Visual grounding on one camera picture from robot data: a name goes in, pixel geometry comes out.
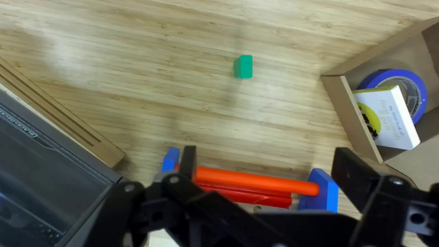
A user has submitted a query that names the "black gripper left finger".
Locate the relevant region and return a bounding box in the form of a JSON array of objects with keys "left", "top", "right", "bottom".
[{"left": 86, "top": 144, "right": 294, "bottom": 247}]

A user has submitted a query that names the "blue tape roll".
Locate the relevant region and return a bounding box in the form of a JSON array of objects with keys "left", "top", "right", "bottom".
[{"left": 359, "top": 69, "right": 428, "bottom": 124}]

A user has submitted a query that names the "white and yellow card box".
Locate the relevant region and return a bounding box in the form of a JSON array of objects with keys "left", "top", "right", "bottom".
[{"left": 354, "top": 87, "right": 420, "bottom": 151}]

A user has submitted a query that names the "orange toy cylinder bar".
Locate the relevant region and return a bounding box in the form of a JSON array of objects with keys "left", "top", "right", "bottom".
[{"left": 195, "top": 166, "right": 320, "bottom": 197}]

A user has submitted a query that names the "silver toaster oven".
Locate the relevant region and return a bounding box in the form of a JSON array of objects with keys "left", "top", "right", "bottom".
[{"left": 0, "top": 90, "right": 121, "bottom": 247}]

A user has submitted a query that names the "open cardboard box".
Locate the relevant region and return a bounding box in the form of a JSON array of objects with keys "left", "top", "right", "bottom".
[{"left": 321, "top": 20, "right": 439, "bottom": 190}]

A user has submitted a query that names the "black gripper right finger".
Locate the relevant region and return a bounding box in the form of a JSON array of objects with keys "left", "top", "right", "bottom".
[{"left": 331, "top": 147, "right": 439, "bottom": 247}]

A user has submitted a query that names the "blue wooden toy workbench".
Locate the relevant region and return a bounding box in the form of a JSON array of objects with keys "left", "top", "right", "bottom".
[{"left": 156, "top": 146, "right": 340, "bottom": 216}]

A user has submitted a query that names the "green rectangular block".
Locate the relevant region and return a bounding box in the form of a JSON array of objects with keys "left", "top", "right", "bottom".
[{"left": 233, "top": 55, "right": 252, "bottom": 80}]

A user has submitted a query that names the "wooden slatted stand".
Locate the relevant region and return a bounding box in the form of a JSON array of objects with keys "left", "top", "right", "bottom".
[{"left": 0, "top": 59, "right": 125, "bottom": 168}]

